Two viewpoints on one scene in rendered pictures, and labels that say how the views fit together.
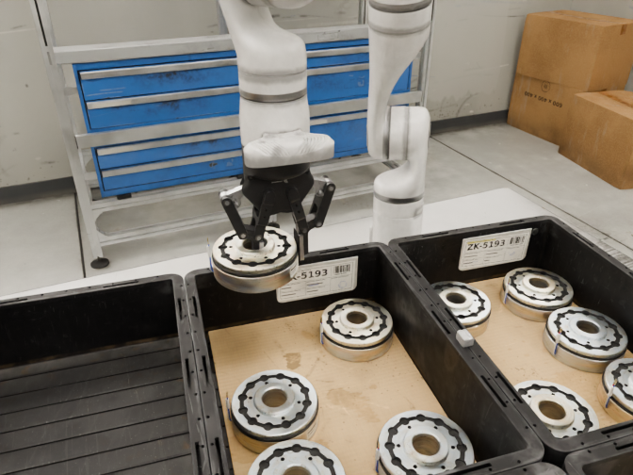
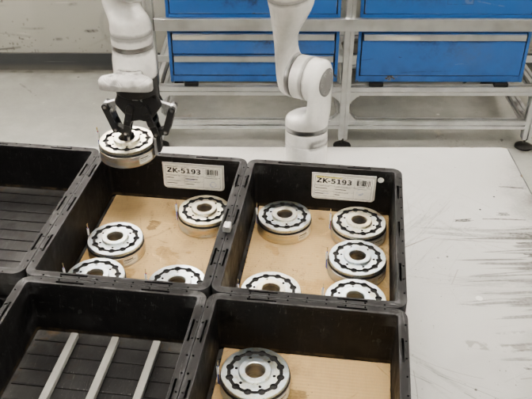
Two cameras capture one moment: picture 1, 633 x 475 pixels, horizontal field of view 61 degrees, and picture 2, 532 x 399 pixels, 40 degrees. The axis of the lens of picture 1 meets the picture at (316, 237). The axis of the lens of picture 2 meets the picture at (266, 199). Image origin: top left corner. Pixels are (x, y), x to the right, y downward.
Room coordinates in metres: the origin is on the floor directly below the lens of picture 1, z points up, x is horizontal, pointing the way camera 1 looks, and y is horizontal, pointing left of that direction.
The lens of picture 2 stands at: (-0.42, -0.64, 1.67)
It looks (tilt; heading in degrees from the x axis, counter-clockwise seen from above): 34 degrees down; 24
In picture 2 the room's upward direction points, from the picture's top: straight up
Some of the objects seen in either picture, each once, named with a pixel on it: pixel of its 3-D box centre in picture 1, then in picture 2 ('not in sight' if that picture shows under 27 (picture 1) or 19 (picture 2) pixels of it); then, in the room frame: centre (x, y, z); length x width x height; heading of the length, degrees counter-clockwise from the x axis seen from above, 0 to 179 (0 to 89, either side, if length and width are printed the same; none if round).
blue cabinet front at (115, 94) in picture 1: (177, 123); (252, 19); (2.22, 0.59, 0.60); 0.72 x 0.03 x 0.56; 114
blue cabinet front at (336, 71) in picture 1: (346, 102); (447, 20); (2.54, -0.14, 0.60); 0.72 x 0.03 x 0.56; 114
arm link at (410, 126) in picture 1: (400, 155); (307, 96); (0.89, -0.15, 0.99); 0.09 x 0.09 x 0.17; 82
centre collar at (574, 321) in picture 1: (587, 328); (357, 256); (0.57, -0.37, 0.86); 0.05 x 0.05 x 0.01
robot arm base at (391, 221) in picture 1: (397, 234); (305, 161); (0.89, -0.15, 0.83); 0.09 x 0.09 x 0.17; 36
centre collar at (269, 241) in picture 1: (254, 245); (127, 138); (0.55, 0.07, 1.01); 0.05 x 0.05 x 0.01
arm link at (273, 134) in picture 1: (278, 117); (131, 62); (0.54, 0.04, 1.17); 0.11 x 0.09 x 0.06; 17
